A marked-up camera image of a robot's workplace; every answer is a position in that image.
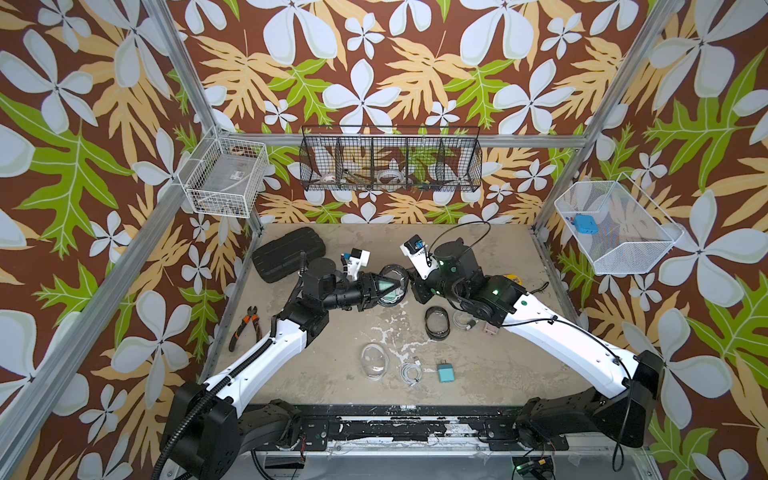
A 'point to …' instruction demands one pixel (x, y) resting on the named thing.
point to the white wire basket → (226, 177)
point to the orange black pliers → (251, 313)
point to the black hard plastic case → (281, 257)
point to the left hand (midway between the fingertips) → (400, 286)
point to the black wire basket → (391, 158)
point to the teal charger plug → (445, 372)
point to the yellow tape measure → (514, 278)
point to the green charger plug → (384, 285)
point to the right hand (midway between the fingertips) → (404, 269)
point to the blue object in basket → (585, 223)
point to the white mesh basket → (632, 235)
